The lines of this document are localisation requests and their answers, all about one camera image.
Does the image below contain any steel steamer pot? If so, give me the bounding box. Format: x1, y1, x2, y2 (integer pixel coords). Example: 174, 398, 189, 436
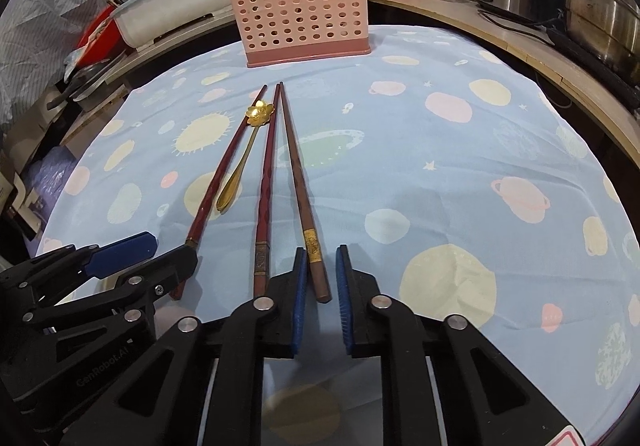
550, 0, 640, 76

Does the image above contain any brown gold-banded chopstick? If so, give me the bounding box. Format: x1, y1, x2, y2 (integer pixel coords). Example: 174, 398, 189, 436
276, 82, 332, 303

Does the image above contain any curved wooden counter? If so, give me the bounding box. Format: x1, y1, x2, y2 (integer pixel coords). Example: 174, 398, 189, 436
50, 0, 640, 167

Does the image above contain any black induction cooker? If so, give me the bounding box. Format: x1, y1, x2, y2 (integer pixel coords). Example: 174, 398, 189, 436
545, 28, 640, 96

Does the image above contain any gold flower spoon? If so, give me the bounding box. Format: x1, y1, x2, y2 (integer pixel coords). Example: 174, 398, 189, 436
216, 99, 277, 214

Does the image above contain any dark red chopstick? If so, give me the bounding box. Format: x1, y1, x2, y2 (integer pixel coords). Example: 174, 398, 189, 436
170, 84, 268, 301

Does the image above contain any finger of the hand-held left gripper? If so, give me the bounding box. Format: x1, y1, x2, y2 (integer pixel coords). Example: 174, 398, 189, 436
30, 246, 198, 327
0, 231, 157, 307

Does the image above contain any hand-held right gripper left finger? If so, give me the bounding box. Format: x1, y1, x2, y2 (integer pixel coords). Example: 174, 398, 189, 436
60, 248, 309, 446

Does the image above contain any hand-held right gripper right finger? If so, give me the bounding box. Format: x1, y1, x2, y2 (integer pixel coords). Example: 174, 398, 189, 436
336, 246, 576, 446

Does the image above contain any purple plastic bag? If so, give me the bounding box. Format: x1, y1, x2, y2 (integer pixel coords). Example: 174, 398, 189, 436
22, 146, 76, 217

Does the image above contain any grey patterned cloth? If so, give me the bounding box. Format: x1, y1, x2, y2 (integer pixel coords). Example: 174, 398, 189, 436
0, 0, 131, 137

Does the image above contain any red plastic basin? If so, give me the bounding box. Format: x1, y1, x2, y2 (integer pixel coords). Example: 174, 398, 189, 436
75, 3, 121, 66

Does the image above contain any black power cable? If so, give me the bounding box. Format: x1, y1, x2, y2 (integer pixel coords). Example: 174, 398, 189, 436
477, 8, 556, 46

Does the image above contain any pink perforated utensil holder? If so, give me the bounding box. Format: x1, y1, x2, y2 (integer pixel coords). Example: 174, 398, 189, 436
225, 0, 373, 68

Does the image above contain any maroon chopstick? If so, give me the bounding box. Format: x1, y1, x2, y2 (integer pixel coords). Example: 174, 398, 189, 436
252, 82, 285, 299

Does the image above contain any blue printed tablecloth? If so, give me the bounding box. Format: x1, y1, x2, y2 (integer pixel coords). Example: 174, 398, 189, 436
42, 23, 640, 446

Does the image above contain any dark frying pan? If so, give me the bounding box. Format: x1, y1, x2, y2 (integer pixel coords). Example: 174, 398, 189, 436
47, 53, 126, 111

